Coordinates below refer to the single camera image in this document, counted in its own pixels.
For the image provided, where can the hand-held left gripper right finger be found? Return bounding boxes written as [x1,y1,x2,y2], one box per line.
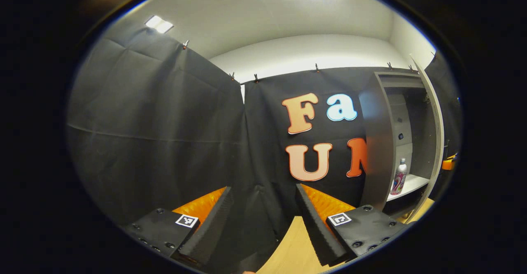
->
[295,183,417,267]

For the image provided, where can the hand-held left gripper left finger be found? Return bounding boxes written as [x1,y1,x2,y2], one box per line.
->
[119,186,234,271]

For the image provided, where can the beige cabinet door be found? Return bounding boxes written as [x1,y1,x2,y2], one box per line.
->
[410,54,446,224]

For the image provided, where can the silver bottle with colourful label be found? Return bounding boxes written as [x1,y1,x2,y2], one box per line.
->
[390,158,408,195]

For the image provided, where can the grey cabinet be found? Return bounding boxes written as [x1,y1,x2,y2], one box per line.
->
[358,72,437,221]

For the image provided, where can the white cabinet shelf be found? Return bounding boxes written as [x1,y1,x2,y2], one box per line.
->
[387,174,431,202]

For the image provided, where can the black backdrop cloth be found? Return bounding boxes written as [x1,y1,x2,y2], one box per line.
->
[66,27,462,266]

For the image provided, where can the row of backdrop clips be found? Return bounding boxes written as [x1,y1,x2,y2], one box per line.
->
[182,39,437,83]

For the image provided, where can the small ceiling light panel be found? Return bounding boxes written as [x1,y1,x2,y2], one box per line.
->
[145,15,174,34]

